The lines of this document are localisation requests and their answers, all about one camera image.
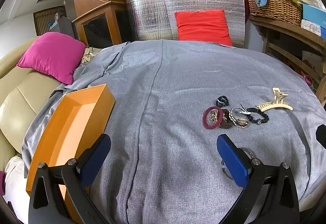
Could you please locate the silver bangle bracelet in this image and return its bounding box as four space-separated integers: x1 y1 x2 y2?
220 147 256 180

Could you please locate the silver gold wristwatch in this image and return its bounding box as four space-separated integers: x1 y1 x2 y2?
229 103 251 128

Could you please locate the orange cardboard tray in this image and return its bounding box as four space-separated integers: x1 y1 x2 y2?
26 84 115 223

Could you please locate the gold pearl brooch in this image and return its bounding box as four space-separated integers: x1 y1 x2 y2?
209 110 219 124

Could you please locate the maroon hair tie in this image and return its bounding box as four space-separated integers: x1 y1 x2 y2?
202 106 224 130

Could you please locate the black beaded scrunchie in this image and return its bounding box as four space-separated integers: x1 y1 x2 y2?
247 108 269 125

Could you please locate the cream hair claw clip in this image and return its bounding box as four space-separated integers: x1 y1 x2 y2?
257 87 293 111

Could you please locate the grey bed blanket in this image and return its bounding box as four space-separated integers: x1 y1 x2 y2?
22 40 325 223

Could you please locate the beige leather sofa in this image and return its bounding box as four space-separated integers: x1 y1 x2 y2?
1 37 61 171

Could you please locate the magenta pillow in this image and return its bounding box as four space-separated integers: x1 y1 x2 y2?
17 32 86 85

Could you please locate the wooden shelf unit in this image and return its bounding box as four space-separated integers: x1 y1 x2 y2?
249 15 325 106

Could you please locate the red pillow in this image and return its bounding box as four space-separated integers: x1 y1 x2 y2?
175 10 233 46

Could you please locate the wooden cabinet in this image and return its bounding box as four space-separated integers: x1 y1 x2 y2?
72 0 133 48

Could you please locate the silver foil insulation sheet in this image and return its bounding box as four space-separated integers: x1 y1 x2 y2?
127 0 245 48

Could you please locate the wicker basket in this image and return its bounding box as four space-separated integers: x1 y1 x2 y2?
248 0 303 26

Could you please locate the blue cardboard box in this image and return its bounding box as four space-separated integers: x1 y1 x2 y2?
303 4 326 28

